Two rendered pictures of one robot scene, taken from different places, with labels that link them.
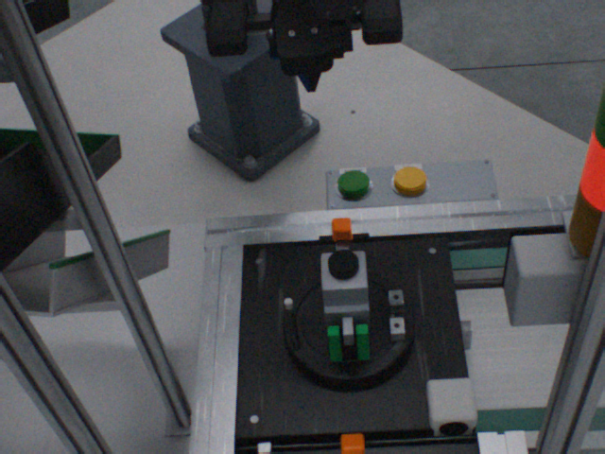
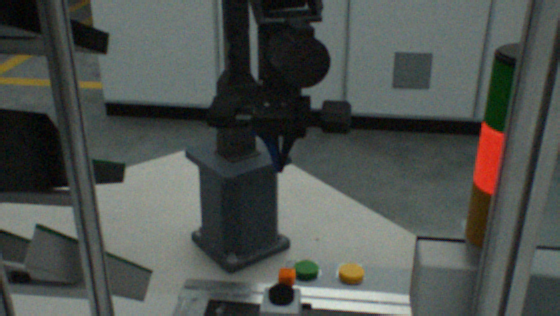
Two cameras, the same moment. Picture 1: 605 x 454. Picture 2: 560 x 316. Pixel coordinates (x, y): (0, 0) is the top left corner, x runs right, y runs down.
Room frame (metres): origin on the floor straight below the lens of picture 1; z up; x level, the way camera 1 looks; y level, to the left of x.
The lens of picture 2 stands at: (-0.06, -0.04, 1.53)
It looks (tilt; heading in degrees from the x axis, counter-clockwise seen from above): 26 degrees down; 1
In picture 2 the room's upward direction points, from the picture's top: straight up
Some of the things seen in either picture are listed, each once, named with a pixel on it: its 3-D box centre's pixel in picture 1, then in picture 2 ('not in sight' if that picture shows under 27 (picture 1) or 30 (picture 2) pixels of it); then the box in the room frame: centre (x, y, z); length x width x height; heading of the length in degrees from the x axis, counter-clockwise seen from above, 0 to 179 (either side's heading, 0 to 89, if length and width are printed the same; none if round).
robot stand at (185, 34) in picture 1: (245, 82); (239, 199); (0.93, 0.06, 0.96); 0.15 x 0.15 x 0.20; 38
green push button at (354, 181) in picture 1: (354, 186); (306, 271); (0.70, -0.07, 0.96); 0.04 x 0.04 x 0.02
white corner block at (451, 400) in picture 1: (451, 408); not in sight; (0.38, -0.12, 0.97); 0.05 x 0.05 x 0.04; 85
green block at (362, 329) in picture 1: (362, 341); not in sight; (0.44, -0.04, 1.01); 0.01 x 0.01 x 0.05; 85
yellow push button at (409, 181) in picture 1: (409, 183); (351, 275); (0.70, -0.14, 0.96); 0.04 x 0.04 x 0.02
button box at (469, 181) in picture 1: (409, 199); (350, 291); (0.70, -0.14, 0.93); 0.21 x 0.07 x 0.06; 85
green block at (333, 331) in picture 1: (335, 343); not in sight; (0.45, -0.01, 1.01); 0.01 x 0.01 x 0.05; 85
